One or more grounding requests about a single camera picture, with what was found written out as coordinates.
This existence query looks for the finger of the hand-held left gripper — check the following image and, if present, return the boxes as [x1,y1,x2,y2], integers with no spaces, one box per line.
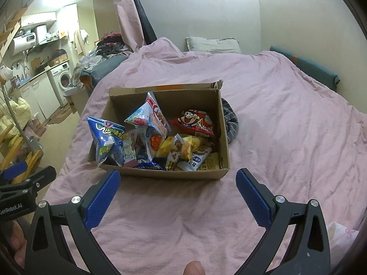
[0,162,28,184]
[6,165,57,196]

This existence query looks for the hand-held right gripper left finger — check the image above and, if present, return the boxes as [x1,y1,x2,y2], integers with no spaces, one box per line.
[25,169,129,275]

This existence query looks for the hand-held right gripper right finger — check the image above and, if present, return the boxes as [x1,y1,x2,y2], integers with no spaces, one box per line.
[234,168,331,275]

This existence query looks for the blue cartoon snack packet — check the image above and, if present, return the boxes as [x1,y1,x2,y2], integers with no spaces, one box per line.
[132,160,164,171]

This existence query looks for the blue and white snack bag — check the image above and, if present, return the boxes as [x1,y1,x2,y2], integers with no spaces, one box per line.
[87,116,136,167]

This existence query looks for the small red and white packet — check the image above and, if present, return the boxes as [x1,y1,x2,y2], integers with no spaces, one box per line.
[175,146,213,172]

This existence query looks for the orange snack packet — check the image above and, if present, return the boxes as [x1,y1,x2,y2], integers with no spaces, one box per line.
[181,135,208,161]

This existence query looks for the small brown snack packet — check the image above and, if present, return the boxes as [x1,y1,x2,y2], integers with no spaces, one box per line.
[166,134,184,170]

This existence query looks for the white triangular snack bag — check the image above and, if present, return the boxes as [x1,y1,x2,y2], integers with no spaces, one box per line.
[125,104,152,129]

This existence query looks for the white red-ring snack bag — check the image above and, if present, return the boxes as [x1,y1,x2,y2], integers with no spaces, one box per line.
[145,92,172,161]

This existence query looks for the red cartoon face snack bag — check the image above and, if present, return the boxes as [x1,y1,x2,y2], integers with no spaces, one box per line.
[170,109,215,137]

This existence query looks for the cardboard box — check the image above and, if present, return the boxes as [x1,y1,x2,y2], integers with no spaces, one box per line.
[87,81,231,180]

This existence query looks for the person's left hand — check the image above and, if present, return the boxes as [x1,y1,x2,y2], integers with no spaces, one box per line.
[0,218,29,264]

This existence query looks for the person's right hand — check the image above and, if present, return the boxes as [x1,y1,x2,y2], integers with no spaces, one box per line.
[183,261,205,275]

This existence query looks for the wooden rack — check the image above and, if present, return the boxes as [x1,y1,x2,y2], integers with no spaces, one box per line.
[0,126,44,178]

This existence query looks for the pale yellow duvet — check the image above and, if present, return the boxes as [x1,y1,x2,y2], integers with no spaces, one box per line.
[0,97,31,142]

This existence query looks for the patterned floor rug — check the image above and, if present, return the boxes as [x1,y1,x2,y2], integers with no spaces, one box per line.
[47,103,75,125]

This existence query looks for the white kitchen cabinet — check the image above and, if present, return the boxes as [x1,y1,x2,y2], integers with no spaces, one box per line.
[17,74,58,121]

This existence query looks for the dark striped cloth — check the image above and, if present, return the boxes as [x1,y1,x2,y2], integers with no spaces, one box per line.
[221,97,239,144]

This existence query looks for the pink blanket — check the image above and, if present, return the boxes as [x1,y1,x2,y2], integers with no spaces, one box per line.
[43,37,367,275]

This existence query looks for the white washing machine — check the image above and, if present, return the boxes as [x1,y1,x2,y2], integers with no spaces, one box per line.
[47,61,73,106]

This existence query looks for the pile of white cloths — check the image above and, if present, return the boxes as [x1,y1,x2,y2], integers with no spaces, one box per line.
[73,54,104,76]

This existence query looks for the blue-grey jeans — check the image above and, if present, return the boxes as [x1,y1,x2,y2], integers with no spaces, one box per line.
[80,53,128,89]

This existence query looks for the white water heater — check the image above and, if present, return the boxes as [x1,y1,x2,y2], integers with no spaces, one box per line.
[11,25,48,58]

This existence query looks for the hanging white towel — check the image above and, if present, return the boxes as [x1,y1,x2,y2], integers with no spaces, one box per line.
[73,29,90,55]

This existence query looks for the teal bolster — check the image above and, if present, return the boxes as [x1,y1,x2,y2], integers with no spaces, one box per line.
[270,45,342,92]

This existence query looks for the grey pillow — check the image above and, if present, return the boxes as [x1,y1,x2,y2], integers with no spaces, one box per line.
[186,37,241,54]

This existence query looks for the pink curtain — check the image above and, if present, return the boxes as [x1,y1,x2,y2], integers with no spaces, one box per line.
[112,0,144,52]

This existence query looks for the black upright board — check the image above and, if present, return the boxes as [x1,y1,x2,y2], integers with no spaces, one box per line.
[125,0,158,46]

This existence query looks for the white wall cabinet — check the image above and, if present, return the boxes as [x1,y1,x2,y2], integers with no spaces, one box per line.
[21,12,57,28]

